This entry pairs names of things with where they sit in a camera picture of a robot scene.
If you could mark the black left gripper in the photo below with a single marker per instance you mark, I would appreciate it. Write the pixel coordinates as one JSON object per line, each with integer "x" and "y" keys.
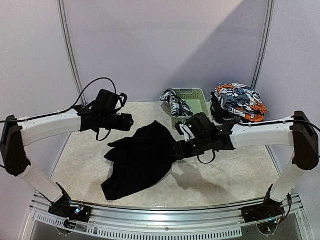
{"x": 126, "y": 124}

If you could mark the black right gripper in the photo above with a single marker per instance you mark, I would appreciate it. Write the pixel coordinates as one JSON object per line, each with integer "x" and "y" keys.
{"x": 180, "y": 152}

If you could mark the black t-shirt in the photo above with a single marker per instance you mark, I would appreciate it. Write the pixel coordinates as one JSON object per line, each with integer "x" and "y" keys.
{"x": 139, "y": 161}

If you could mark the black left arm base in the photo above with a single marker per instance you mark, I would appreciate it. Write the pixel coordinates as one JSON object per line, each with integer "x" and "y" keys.
{"x": 66, "y": 209}

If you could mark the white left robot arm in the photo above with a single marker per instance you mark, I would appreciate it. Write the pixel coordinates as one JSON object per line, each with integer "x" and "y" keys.
{"x": 30, "y": 146}

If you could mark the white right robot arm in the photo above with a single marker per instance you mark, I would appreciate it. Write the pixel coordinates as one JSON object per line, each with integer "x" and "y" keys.
{"x": 294, "y": 131}

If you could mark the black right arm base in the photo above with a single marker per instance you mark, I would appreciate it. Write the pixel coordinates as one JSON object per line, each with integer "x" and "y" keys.
{"x": 269, "y": 209}

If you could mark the dark folded clothes stack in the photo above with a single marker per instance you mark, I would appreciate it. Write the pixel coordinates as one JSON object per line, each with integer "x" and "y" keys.
{"x": 219, "y": 114}

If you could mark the pale green plastic laundry basket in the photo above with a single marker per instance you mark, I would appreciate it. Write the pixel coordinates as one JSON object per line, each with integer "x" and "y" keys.
{"x": 196, "y": 100}

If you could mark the orange blue patterned folded garment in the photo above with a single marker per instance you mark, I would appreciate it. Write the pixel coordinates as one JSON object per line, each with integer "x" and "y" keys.
{"x": 241, "y": 101}

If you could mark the black white patterned garment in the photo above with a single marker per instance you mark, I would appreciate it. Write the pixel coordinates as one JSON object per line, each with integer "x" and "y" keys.
{"x": 178, "y": 106}

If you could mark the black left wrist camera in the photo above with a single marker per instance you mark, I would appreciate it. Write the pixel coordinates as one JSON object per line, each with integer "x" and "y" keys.
{"x": 109, "y": 102}

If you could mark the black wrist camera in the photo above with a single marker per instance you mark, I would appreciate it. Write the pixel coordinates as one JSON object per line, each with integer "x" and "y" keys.
{"x": 198, "y": 126}
{"x": 109, "y": 102}

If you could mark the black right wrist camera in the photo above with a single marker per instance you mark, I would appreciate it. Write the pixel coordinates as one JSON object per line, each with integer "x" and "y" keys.
{"x": 198, "y": 126}

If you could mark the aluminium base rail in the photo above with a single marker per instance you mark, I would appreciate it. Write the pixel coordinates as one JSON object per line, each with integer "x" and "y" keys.
{"x": 221, "y": 222}

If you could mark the right corner wall post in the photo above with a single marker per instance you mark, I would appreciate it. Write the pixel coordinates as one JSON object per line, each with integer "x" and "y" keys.
{"x": 264, "y": 42}

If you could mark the corner wall post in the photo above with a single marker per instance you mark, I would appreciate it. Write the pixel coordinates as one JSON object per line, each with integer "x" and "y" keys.
{"x": 61, "y": 5}
{"x": 264, "y": 42}

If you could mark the left corner wall post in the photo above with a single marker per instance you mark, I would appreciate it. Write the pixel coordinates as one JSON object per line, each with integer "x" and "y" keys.
{"x": 61, "y": 5}

